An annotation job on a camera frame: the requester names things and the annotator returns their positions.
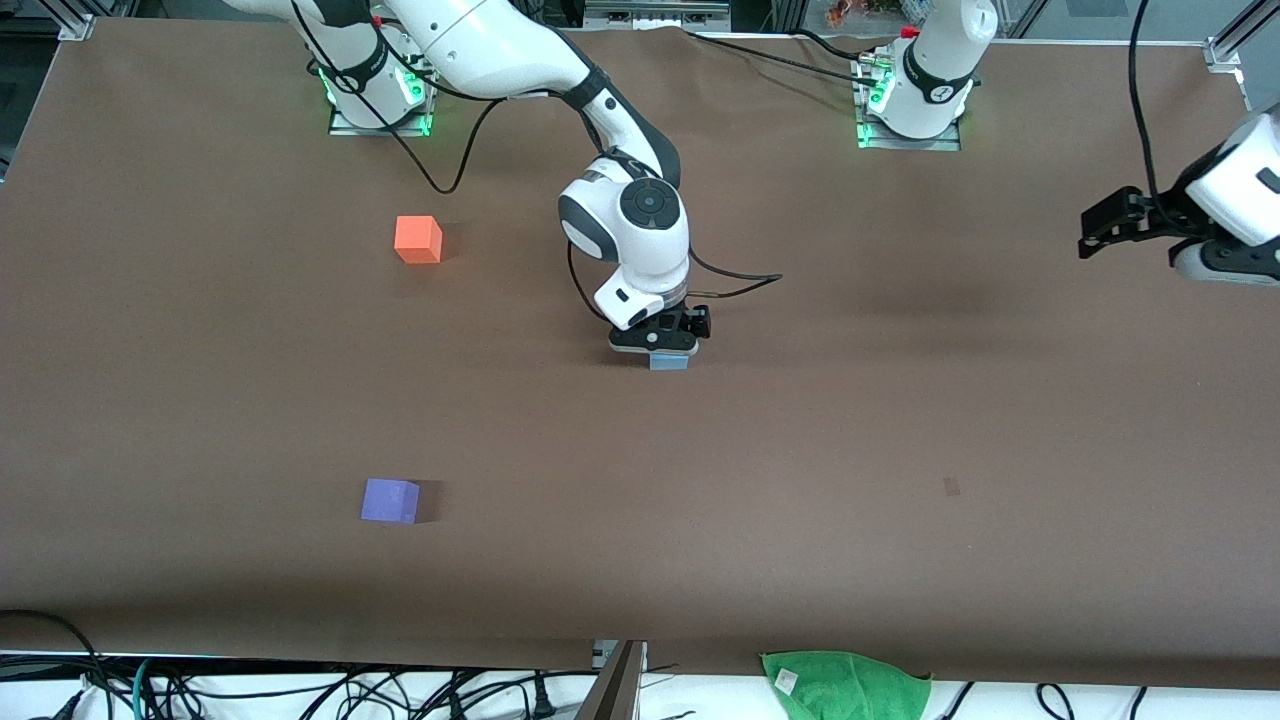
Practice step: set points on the green cloth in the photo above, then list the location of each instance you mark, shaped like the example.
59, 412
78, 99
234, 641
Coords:
850, 690

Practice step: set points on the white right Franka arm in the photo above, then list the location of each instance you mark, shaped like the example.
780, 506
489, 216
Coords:
480, 50

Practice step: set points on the aluminium frame corner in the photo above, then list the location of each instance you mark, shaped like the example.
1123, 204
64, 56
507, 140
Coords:
78, 22
1232, 45

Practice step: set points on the purple cube block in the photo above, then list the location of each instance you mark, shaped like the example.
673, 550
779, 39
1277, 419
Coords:
388, 500

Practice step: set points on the grey metal post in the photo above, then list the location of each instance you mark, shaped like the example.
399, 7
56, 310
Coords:
615, 690

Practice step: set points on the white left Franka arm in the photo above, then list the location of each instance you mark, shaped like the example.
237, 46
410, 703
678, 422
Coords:
930, 70

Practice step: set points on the light blue cube block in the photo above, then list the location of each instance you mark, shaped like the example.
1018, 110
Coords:
668, 363

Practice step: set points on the grey background device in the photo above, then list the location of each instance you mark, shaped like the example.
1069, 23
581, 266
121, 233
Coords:
655, 14

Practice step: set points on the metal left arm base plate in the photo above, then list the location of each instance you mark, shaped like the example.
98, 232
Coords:
940, 143

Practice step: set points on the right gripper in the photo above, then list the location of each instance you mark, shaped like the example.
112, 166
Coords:
694, 321

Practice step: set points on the orange cube block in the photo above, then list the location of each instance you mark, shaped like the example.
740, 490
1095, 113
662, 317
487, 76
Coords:
415, 240

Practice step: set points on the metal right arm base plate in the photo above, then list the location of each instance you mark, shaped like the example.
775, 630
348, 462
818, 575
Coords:
400, 128

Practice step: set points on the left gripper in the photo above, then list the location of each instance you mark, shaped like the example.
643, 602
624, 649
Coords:
1163, 217

